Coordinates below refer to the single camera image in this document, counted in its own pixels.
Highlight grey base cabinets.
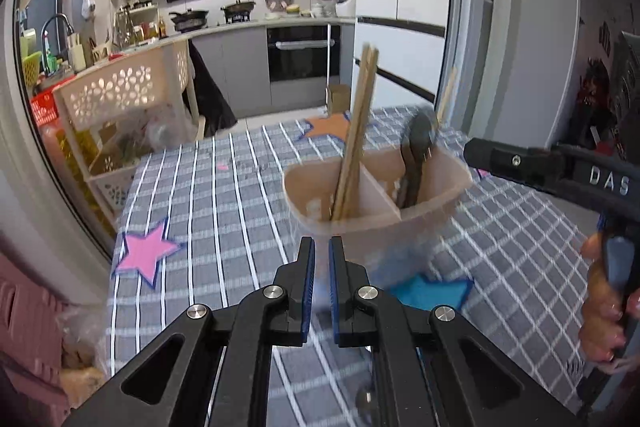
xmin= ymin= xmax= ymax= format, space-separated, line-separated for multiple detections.
xmin=192 ymin=24 xmax=268 ymax=118

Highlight black lidded pot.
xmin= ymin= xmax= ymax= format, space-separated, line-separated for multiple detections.
xmin=221 ymin=0 xmax=257 ymax=20

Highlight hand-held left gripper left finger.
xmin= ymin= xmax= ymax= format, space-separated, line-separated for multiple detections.
xmin=62 ymin=236 xmax=317 ymax=427

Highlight grey checked star tablecloth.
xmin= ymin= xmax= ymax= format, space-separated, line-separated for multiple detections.
xmin=107 ymin=104 xmax=601 ymax=427

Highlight white countertop container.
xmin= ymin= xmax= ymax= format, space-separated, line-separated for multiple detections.
xmin=66 ymin=34 xmax=87 ymax=72

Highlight cardboard box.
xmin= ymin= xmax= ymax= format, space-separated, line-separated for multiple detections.
xmin=326 ymin=84 xmax=352 ymax=115

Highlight yellow cooking oil bottle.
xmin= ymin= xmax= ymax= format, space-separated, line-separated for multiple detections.
xmin=55 ymin=127 xmax=118 ymax=208

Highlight person's right hand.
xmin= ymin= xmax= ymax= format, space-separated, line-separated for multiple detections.
xmin=579 ymin=231 xmax=627 ymax=364

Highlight red and black leaning clutter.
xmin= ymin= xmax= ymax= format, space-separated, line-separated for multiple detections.
xmin=575 ymin=24 xmax=640 ymax=148

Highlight red plastic basket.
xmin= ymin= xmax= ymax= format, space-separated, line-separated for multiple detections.
xmin=30 ymin=77 xmax=76 ymax=128

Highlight black wok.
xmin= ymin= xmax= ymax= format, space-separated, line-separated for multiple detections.
xmin=169 ymin=9 xmax=210 ymax=30

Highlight beige flower-cutout storage cart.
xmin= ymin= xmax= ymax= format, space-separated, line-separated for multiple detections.
xmin=52 ymin=39 xmax=201 ymax=218

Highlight black built-in oven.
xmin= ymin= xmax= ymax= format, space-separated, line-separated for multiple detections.
xmin=266 ymin=24 xmax=342 ymax=84

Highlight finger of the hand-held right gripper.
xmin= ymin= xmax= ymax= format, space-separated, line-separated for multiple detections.
xmin=462 ymin=137 xmax=567 ymax=194

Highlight clear plastic bag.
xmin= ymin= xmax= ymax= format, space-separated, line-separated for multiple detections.
xmin=57 ymin=302 xmax=108 ymax=408

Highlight black kitchen faucet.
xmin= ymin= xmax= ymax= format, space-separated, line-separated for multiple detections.
xmin=41 ymin=13 xmax=76 ymax=75

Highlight stack of pink plastic stools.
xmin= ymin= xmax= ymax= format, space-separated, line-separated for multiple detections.
xmin=0 ymin=252 xmax=71 ymax=423

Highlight green plastic basket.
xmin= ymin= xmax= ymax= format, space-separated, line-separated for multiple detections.
xmin=21 ymin=52 xmax=43 ymax=85

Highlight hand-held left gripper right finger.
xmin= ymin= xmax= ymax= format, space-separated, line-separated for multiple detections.
xmin=327 ymin=235 xmax=587 ymax=427

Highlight beige plastic utensil holder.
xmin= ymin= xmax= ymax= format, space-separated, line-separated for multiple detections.
xmin=282 ymin=143 xmax=475 ymax=288

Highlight white spice rack with bottles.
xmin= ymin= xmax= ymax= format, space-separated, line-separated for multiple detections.
xmin=114 ymin=2 xmax=168 ymax=48

